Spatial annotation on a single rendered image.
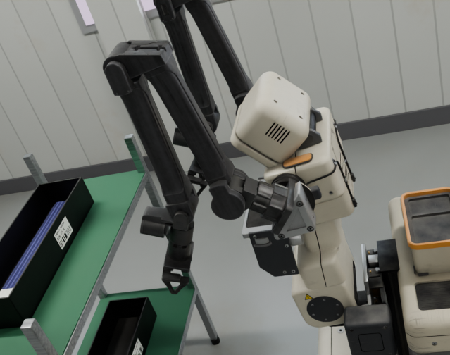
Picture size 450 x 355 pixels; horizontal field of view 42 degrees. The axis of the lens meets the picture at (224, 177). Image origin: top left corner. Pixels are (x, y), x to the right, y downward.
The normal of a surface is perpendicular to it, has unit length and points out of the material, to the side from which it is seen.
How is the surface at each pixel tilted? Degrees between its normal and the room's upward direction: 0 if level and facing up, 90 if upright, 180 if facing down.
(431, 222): 0
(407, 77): 90
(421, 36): 90
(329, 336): 0
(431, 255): 92
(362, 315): 0
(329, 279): 90
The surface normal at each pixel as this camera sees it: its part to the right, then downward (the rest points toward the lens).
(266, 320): -0.28, -0.81
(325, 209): -0.14, 0.57
